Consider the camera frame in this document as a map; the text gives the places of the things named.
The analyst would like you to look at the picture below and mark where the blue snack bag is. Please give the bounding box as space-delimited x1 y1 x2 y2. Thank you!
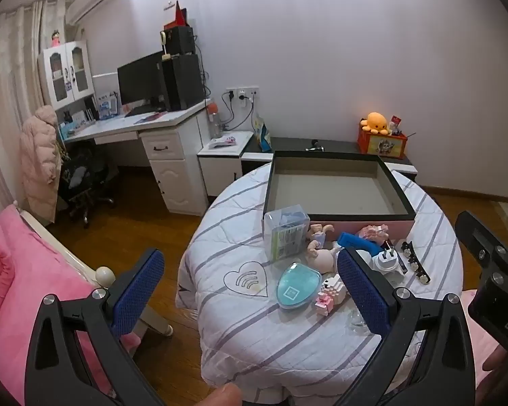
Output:
254 114 272 153

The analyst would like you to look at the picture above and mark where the red triangular box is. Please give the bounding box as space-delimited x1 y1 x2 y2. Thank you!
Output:
164 1 191 30

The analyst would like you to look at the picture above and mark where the person's left hand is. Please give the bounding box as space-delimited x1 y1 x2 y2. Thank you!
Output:
203 383 243 406

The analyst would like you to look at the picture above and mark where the teal oval case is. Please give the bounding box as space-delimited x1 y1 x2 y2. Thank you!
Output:
277 261 322 309

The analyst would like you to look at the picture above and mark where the orange octopus plush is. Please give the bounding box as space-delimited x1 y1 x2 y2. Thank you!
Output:
361 112 392 136

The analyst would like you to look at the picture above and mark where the pink bed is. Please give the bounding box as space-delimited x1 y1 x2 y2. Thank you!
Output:
0 199 141 406

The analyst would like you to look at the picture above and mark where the pink puffer jacket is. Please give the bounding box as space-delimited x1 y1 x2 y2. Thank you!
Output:
19 106 63 226

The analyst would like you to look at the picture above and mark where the orange-capped clear bottle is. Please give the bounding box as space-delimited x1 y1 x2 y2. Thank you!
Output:
207 102 221 139

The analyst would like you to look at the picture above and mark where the black office chair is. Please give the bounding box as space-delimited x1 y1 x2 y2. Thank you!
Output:
57 141 116 229

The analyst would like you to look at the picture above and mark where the white desk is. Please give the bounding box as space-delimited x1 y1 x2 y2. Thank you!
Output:
63 98 213 215

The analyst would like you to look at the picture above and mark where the white nightstand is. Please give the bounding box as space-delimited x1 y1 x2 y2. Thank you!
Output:
197 131 255 198

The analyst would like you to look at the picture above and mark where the clear container with blue cloth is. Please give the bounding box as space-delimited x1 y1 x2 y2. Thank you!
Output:
263 206 311 262

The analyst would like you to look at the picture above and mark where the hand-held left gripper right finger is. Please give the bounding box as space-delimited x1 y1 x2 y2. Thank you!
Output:
336 245 477 406

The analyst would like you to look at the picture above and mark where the purple mouse pad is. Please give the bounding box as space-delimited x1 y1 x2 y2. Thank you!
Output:
133 112 167 125

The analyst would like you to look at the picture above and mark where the small baby doll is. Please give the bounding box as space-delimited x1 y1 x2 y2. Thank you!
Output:
307 222 343 274

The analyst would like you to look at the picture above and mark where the black computer tower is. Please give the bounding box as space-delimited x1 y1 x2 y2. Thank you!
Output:
162 53 206 111

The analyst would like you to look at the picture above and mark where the pink white block figure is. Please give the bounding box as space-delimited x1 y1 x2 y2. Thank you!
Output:
315 274 348 316

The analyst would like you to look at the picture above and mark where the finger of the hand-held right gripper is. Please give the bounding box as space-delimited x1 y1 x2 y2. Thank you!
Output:
455 210 508 271

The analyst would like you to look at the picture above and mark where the black power cable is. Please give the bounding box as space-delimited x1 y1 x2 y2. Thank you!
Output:
219 91 255 133

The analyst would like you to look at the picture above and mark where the blue plastic bar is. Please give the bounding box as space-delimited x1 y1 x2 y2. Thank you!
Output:
338 232 384 255

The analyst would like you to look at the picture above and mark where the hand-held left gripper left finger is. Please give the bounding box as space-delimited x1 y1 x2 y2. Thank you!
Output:
24 247 166 406

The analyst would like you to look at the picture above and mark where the black speaker box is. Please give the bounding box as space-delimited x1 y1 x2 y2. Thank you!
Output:
165 25 195 57

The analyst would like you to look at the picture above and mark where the cream curtain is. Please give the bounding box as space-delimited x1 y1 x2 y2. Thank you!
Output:
0 0 66 204

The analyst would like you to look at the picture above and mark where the black computer monitor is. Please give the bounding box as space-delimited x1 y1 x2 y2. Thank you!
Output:
117 51 167 107

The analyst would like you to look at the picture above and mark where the black hair clip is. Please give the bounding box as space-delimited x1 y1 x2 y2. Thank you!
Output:
400 241 431 285

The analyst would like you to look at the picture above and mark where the person's right hand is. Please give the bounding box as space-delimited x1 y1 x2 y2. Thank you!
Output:
482 344 508 390

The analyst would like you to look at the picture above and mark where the red printed storage box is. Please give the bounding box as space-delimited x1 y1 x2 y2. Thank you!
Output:
358 129 408 160

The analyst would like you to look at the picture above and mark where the large black-rimmed cardboard box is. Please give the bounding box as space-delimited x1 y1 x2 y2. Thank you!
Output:
262 150 416 244

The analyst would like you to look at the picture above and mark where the white plug adapter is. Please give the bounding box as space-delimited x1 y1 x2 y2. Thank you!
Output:
370 247 403 277

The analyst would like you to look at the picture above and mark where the plastic packet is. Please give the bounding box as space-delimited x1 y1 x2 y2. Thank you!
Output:
209 135 238 150

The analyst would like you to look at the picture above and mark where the black white low cabinet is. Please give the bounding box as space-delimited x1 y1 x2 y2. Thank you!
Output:
241 136 418 180

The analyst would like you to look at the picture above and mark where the pink striped bundle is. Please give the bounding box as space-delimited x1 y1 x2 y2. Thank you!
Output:
358 224 391 245

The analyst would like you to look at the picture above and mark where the white glass-door cabinet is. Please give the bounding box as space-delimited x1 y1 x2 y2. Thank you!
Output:
38 41 96 111

